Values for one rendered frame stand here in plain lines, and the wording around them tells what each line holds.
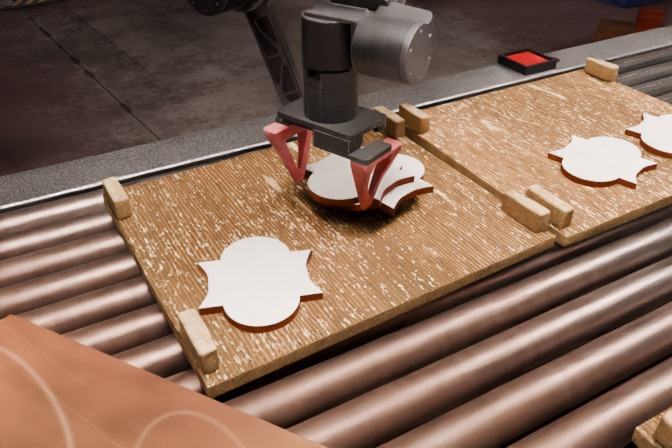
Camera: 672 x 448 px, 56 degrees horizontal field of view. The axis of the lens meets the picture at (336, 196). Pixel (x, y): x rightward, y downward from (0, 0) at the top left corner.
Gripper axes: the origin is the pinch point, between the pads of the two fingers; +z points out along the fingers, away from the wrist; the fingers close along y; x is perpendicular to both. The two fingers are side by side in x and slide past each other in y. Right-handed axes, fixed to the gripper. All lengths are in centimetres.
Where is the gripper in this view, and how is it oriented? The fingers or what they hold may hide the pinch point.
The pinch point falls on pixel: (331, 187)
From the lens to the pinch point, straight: 71.3
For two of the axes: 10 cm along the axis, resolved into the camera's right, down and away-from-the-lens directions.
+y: -7.9, -3.2, 5.2
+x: -6.1, 4.2, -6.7
